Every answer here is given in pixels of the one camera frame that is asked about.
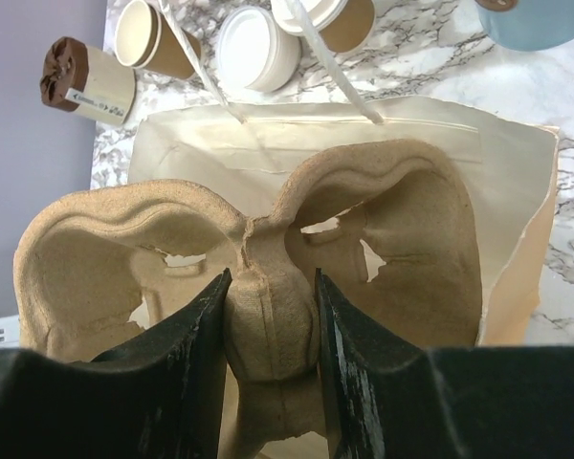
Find brown paper bag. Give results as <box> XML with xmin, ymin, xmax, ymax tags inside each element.
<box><xmin>128</xmin><ymin>0</ymin><xmax>561</xmax><ymax>459</ymax></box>

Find brown paper coffee cup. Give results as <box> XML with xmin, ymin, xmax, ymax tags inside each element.
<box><xmin>320</xmin><ymin>0</ymin><xmax>375</xmax><ymax>53</ymax></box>

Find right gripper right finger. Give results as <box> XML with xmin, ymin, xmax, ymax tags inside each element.
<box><xmin>316</xmin><ymin>273</ymin><xmax>574</xmax><ymax>458</ymax></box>

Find brown paper cups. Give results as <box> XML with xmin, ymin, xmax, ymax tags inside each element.
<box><xmin>114</xmin><ymin>1</ymin><xmax>195</xmax><ymax>79</ymax></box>

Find single cardboard cup carrier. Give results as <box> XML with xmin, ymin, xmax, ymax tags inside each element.
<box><xmin>13</xmin><ymin>140</ymin><xmax>482</xmax><ymax>458</ymax></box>

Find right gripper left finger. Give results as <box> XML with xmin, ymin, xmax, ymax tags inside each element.
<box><xmin>0</xmin><ymin>272</ymin><xmax>232</xmax><ymax>458</ymax></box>

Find blue plastic cup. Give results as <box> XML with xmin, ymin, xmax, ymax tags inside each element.
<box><xmin>475</xmin><ymin>0</ymin><xmax>574</xmax><ymax>52</ymax></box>

